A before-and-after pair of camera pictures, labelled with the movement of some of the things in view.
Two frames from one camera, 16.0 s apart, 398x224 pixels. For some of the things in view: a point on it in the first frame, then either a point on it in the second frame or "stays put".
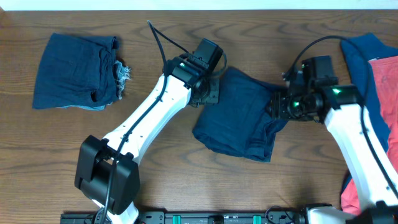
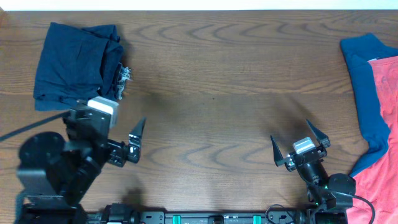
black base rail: (206, 218) stays put
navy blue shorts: (240, 123) to (76, 63)
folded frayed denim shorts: (80, 72) stays put
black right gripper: (280, 101) to (291, 164)
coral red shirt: (385, 68) stays put
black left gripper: (212, 97) to (113, 153)
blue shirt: (359, 50) stays put
